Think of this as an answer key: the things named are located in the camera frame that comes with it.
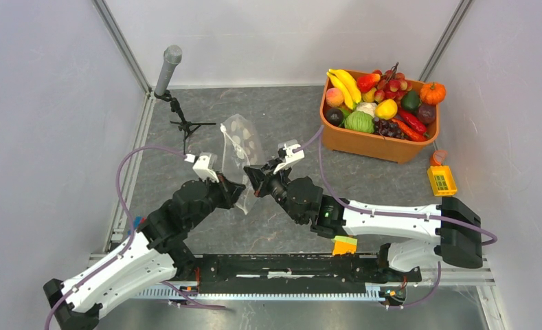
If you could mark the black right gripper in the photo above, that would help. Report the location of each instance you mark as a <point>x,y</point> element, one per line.
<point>262,177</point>

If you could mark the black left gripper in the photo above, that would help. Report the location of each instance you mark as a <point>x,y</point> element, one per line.
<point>230,191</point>

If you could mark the clear dotted zip top bag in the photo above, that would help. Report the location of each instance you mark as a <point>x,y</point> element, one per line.
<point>242,147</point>

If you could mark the dark purple grape bunch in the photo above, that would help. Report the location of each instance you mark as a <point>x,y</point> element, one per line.
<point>387,129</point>

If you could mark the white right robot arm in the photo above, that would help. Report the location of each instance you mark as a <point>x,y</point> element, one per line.
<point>447,232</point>

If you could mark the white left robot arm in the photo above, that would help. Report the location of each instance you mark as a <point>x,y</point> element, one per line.
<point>153,253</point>

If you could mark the orange yellow block stack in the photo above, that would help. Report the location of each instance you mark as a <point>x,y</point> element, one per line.
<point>344,245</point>

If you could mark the green toy cabbage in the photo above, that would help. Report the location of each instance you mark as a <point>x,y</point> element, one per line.
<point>360,122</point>

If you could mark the orange plastic bin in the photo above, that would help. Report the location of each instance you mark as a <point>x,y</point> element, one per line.
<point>372,145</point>

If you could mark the yellow banana bunch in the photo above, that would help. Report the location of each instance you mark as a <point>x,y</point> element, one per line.
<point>346,83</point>

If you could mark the white toy cauliflower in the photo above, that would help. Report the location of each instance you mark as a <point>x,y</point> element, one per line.
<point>367,107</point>

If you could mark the yellow toy lemon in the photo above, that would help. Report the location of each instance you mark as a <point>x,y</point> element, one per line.
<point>386,109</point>

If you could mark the red grape bunch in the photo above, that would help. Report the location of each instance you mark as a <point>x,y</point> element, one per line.
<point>393,85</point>

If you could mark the red toy chili pepper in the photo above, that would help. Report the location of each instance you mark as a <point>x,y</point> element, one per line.
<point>412,121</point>

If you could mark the small orange toy piece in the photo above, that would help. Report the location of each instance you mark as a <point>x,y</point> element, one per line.
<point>438,157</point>

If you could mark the yellow toy basket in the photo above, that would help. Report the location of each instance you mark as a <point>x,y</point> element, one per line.
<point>442,181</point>

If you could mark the orange toy pumpkin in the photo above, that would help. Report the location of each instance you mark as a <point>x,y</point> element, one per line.
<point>432,93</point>

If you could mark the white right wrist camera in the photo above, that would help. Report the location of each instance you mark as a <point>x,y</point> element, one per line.
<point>289,153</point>

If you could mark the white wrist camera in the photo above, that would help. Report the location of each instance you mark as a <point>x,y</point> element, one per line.
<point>203,165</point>
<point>289,153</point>

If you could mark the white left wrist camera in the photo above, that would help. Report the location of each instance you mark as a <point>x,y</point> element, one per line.
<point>203,165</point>

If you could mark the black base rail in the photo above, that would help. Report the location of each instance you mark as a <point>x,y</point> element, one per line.
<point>290,273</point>

